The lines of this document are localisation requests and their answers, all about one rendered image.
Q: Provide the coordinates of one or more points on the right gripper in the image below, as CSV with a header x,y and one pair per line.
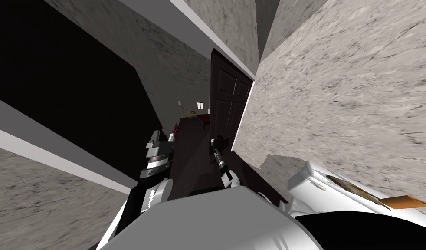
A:
x,y
219,143

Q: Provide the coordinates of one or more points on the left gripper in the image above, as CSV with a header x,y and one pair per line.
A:
x,y
158,149

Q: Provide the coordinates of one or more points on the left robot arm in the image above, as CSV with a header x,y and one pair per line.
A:
x,y
154,194

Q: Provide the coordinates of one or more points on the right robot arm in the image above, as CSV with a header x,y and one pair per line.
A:
x,y
355,232

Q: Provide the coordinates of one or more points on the red furniture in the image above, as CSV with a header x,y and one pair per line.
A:
x,y
205,119

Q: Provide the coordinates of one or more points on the small white window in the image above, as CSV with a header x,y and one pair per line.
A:
x,y
199,105

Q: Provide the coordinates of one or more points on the dark brown panelled door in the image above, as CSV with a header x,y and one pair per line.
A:
x,y
230,100

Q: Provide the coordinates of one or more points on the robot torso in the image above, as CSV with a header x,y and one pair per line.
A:
x,y
213,222

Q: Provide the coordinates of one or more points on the orange flat board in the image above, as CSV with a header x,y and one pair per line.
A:
x,y
405,202

